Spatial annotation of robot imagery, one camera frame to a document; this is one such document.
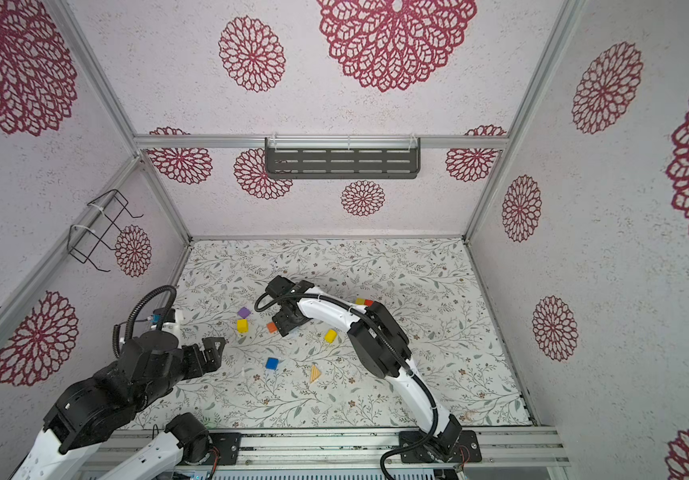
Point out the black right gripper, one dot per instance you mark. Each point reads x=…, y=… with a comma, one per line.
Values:
x=282, y=324

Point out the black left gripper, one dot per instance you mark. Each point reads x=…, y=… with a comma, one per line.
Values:
x=200, y=366

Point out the large yellow wood cube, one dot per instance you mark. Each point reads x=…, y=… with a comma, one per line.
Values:
x=242, y=326

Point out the dark blue wood cube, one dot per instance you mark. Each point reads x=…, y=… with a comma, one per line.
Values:
x=272, y=364

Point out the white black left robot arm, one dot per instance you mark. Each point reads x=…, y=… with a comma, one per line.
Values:
x=87, y=414

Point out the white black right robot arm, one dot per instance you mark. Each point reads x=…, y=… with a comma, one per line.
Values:
x=382, y=347

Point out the natural wood triangle block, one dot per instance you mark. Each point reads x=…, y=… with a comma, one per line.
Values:
x=315, y=373

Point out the yellow wood cylinder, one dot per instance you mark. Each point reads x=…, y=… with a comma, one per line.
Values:
x=330, y=336

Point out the purple wood cube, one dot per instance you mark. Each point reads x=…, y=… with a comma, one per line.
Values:
x=244, y=313

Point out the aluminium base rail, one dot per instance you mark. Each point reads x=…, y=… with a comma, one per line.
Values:
x=319, y=448

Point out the dark grey wall shelf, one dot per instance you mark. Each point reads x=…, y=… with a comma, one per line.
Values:
x=379, y=162

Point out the black wire wall rack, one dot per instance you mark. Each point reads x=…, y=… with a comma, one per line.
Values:
x=86, y=237

